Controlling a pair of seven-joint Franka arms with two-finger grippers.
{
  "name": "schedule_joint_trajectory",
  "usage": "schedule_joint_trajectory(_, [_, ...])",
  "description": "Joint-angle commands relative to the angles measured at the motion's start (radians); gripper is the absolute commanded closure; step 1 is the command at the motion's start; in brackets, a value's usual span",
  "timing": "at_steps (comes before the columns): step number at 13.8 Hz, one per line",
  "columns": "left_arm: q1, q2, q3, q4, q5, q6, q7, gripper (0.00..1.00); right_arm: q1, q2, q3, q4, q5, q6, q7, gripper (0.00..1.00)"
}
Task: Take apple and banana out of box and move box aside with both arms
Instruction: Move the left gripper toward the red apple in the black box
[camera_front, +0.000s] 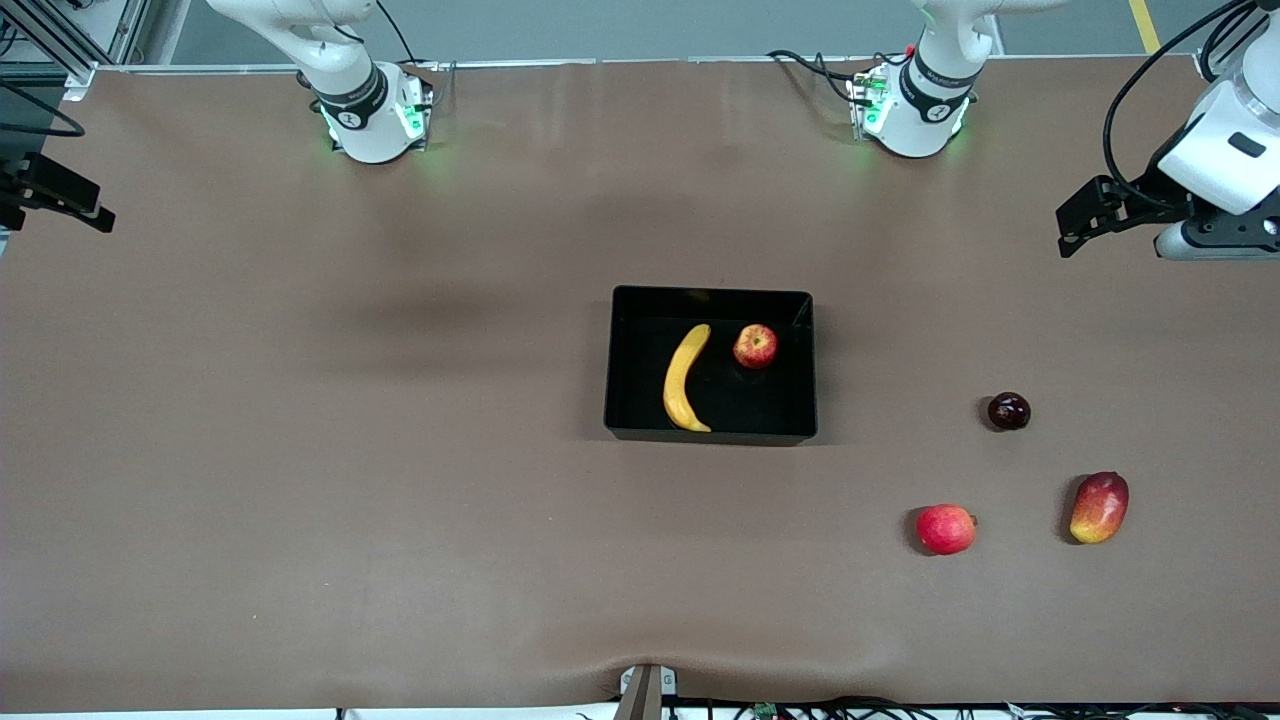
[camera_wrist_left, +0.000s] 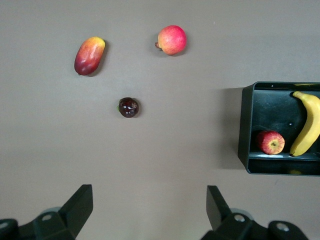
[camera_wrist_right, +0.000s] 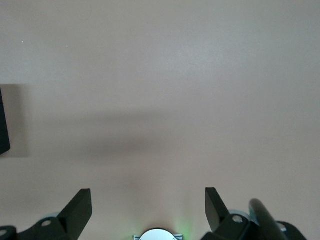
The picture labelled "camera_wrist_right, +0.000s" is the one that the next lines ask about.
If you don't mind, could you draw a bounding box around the brown table mat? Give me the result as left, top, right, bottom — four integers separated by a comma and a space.
0, 0, 320, 240

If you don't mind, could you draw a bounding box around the black plastic box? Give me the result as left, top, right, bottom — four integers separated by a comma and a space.
0, 87, 11, 156

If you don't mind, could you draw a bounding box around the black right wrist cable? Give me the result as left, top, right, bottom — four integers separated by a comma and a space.
249, 199, 288, 240

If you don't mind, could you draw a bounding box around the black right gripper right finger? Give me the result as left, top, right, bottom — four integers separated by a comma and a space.
201, 187, 251, 240

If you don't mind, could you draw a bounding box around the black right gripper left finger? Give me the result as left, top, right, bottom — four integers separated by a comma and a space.
15, 188, 93, 240

